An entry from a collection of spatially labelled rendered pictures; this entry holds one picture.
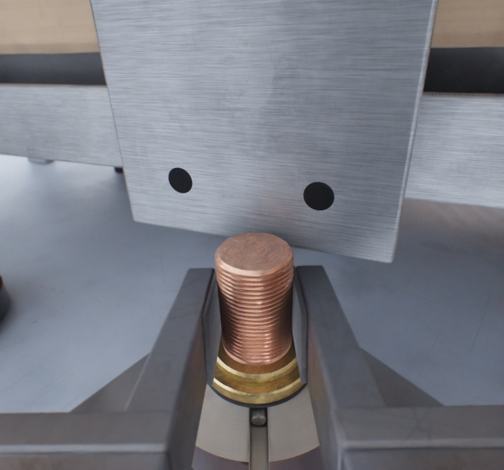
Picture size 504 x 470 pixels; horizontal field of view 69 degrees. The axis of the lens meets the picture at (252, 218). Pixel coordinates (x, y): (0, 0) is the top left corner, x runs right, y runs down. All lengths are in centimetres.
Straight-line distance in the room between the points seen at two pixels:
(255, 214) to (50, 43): 22
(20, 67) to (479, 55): 32
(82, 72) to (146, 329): 20
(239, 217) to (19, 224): 39
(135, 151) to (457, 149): 14
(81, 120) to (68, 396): 17
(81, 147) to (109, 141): 2
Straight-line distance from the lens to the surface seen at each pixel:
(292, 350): 16
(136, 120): 16
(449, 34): 23
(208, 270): 15
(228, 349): 16
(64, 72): 33
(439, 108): 18
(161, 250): 39
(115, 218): 47
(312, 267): 15
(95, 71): 31
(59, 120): 27
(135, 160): 17
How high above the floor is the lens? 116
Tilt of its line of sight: 27 degrees up
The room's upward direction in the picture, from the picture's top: 178 degrees clockwise
